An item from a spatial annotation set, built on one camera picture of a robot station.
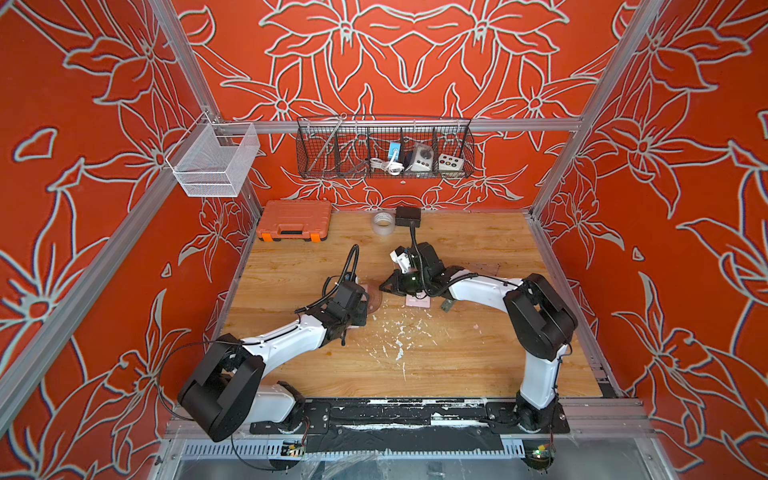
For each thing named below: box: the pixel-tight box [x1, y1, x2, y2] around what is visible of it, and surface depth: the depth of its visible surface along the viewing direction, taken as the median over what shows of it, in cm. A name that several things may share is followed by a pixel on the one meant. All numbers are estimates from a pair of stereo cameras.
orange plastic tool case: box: [256, 200, 333, 243], surface depth 117 cm
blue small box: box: [388, 142, 401, 161], surface depth 85 cm
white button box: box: [438, 153, 464, 173], surface depth 96 cm
